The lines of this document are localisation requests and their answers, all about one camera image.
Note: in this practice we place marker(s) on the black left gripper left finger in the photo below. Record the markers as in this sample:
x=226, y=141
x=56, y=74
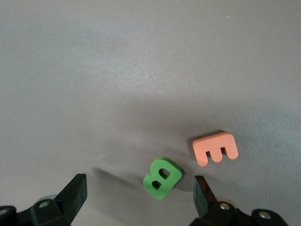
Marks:
x=68, y=202

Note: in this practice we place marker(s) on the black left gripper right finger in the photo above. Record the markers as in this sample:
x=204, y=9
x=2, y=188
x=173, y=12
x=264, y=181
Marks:
x=211, y=212

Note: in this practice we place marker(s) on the green foam letter B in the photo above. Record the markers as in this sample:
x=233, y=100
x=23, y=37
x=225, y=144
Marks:
x=172, y=180

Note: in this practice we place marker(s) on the orange foam letter E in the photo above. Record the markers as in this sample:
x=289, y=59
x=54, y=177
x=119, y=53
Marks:
x=211, y=146

